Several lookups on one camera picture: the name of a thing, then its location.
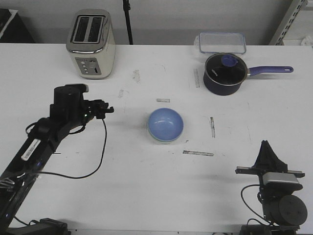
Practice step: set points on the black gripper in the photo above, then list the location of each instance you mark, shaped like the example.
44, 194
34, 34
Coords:
269, 194
69, 105

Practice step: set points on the blue bowl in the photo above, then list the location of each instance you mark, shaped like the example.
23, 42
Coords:
165, 118

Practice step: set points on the green bowl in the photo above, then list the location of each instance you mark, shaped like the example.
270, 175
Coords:
165, 134

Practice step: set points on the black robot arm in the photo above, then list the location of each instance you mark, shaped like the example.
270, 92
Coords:
283, 212
22, 172

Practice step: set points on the cream silver two-slot toaster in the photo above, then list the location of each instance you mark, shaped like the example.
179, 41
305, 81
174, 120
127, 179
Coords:
91, 44

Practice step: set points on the dark blue saucepan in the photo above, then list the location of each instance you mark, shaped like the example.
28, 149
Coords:
230, 89

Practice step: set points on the glass pot lid blue knob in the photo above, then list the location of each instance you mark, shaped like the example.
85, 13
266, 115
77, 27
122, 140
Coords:
226, 69

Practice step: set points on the black tripod pole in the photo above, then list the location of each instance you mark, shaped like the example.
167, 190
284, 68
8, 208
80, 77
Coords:
126, 9

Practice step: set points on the clear plastic container blue rim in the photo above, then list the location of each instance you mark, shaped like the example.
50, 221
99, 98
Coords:
216, 42

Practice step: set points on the white slotted shelf rack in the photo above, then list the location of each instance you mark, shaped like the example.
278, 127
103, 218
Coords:
296, 27

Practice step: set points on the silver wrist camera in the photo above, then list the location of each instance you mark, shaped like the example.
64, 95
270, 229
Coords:
274, 178

